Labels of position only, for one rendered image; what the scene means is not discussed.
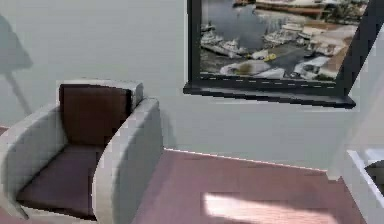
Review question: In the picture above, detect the white armchair with brown cushions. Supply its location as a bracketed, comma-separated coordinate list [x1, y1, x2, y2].
[0, 78, 165, 224]

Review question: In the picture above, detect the black framed window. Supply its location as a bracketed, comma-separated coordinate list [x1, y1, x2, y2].
[182, 0, 384, 110]

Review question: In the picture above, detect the white shelf unit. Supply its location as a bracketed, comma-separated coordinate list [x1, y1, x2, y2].
[343, 148, 384, 224]

